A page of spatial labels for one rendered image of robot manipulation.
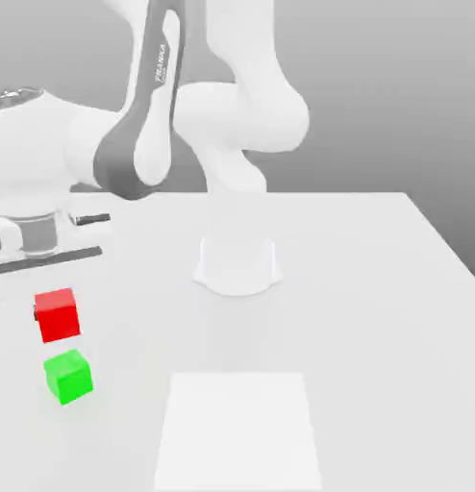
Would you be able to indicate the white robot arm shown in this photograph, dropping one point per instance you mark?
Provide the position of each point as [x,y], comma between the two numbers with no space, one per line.
[253,115]

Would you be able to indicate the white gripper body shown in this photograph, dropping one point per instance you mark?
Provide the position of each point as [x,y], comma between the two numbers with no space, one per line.
[49,261]

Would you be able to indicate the small green cube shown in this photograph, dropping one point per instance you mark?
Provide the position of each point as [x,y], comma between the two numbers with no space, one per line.
[68,376]

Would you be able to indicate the small red cube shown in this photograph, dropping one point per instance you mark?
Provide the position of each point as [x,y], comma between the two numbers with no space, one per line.
[57,317]

